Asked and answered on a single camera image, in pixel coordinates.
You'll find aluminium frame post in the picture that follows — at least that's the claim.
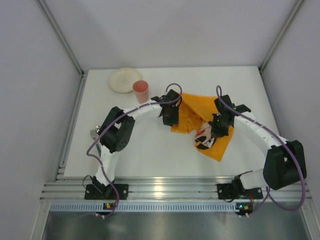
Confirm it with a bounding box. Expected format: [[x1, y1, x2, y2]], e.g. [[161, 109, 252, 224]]
[[37, 0, 86, 76], [258, 0, 307, 72]]

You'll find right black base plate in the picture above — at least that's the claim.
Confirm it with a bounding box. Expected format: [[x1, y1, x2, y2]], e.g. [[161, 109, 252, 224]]
[[216, 183, 264, 201]]

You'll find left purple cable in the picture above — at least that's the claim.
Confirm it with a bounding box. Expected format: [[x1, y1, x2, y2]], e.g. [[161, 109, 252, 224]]
[[86, 83, 183, 218]]

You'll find cream round plate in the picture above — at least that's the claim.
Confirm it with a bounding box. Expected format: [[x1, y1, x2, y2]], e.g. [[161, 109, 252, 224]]
[[108, 67, 143, 94]]

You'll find pink plastic cup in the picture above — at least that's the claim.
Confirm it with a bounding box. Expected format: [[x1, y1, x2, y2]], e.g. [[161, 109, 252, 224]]
[[132, 80, 149, 104]]

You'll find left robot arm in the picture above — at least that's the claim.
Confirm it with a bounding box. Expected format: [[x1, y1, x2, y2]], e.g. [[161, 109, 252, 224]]
[[92, 89, 182, 188]]

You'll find orange cartoon placemat cloth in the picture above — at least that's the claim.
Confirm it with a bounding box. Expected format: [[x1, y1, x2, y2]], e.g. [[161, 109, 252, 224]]
[[171, 93, 234, 162]]

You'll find left aluminium frame post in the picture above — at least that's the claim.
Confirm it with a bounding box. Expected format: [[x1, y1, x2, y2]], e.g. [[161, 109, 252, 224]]
[[37, 0, 86, 76]]

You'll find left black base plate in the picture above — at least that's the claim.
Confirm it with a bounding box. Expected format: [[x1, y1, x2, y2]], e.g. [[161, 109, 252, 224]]
[[84, 184, 129, 200]]

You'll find aluminium mounting rail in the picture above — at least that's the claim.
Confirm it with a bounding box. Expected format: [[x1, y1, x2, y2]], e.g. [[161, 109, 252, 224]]
[[39, 176, 312, 202]]

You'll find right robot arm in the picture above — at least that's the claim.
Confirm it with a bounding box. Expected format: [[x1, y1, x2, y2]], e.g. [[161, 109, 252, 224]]
[[210, 95, 307, 191]]

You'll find white slotted cable duct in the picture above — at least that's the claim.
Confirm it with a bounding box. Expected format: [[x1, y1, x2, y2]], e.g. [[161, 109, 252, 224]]
[[50, 202, 252, 213]]

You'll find purple cable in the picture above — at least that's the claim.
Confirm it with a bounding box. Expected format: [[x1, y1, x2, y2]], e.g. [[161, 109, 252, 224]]
[[215, 85, 308, 217], [86, 83, 183, 218]]

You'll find right aluminium frame post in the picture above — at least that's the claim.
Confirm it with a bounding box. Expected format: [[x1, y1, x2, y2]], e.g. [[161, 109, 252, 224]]
[[258, 0, 307, 72]]

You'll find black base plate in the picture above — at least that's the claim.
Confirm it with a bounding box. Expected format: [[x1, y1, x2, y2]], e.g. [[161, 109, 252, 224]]
[[216, 183, 264, 201], [84, 184, 129, 200]]

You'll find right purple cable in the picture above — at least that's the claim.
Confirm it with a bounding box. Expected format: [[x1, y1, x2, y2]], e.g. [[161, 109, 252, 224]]
[[215, 85, 308, 217]]

